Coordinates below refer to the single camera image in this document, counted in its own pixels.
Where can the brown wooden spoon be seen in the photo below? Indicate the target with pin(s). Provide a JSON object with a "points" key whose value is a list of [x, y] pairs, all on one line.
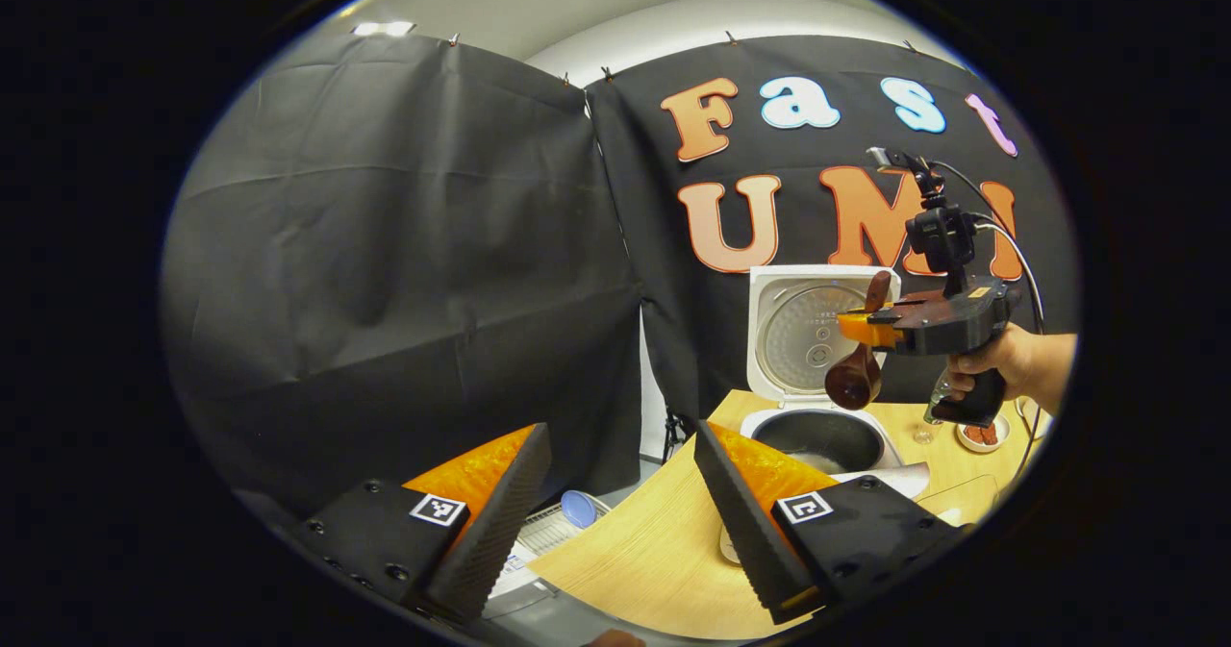
{"points": [[854, 383]]}

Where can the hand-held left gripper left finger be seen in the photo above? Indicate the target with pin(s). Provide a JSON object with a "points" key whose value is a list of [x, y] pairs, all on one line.
{"points": [[500, 522]]}

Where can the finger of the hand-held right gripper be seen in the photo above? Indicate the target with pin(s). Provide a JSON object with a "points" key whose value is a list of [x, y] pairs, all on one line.
{"points": [[866, 328]]}

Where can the blue round lid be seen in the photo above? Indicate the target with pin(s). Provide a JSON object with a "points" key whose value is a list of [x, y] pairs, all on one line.
{"points": [[579, 510]]}

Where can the white rice cooker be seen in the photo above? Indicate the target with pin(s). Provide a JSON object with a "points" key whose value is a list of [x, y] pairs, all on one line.
{"points": [[784, 301]]}

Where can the white round plate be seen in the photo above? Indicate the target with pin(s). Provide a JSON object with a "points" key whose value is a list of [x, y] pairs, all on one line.
{"points": [[981, 445]]}

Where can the ceiling light panel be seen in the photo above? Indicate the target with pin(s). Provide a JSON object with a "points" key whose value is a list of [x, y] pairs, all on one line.
{"points": [[383, 28]]}

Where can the red raw meat piece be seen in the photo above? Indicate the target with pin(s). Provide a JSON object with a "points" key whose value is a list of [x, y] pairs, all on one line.
{"points": [[981, 433]]}

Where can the black stand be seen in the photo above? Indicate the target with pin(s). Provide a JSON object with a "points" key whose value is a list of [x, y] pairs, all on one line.
{"points": [[673, 435]]}

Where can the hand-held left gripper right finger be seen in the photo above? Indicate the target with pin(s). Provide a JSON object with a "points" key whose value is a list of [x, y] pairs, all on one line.
{"points": [[745, 522]]}

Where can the white rice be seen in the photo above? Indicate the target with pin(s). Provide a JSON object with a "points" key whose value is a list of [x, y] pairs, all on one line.
{"points": [[817, 461]]}

